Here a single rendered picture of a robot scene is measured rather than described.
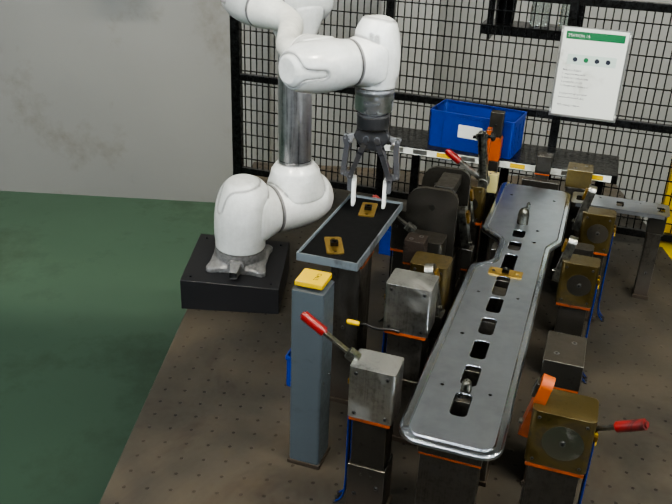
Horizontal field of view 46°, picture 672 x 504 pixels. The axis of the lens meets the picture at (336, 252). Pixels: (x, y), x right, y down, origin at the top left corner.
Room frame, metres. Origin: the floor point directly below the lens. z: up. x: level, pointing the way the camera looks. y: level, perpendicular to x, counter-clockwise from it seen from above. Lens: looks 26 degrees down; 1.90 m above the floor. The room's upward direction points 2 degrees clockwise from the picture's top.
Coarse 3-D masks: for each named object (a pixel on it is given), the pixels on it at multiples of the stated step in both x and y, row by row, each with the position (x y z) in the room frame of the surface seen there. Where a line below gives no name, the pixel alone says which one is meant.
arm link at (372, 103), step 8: (360, 96) 1.72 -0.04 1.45; (368, 96) 1.71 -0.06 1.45; (376, 96) 1.71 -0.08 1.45; (384, 96) 1.71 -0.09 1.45; (392, 96) 1.73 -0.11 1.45; (360, 104) 1.72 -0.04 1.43; (368, 104) 1.71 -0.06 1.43; (376, 104) 1.71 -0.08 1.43; (384, 104) 1.71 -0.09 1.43; (392, 104) 1.75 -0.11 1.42; (360, 112) 1.74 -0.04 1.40; (368, 112) 1.71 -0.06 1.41; (376, 112) 1.71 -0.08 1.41; (384, 112) 1.71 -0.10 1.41
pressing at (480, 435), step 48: (528, 192) 2.33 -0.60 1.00; (528, 240) 1.96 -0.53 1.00; (480, 288) 1.67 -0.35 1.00; (528, 288) 1.68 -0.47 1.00; (480, 336) 1.45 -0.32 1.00; (528, 336) 1.47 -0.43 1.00; (432, 384) 1.27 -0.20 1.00; (480, 384) 1.28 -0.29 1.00; (432, 432) 1.12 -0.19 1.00; (480, 432) 1.13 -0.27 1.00
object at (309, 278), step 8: (304, 272) 1.41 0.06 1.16; (312, 272) 1.42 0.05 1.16; (320, 272) 1.42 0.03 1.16; (328, 272) 1.42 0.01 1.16; (296, 280) 1.38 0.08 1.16; (304, 280) 1.38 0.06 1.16; (312, 280) 1.38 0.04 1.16; (320, 280) 1.38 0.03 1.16; (328, 280) 1.40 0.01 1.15; (312, 288) 1.37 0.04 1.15; (320, 288) 1.36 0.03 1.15
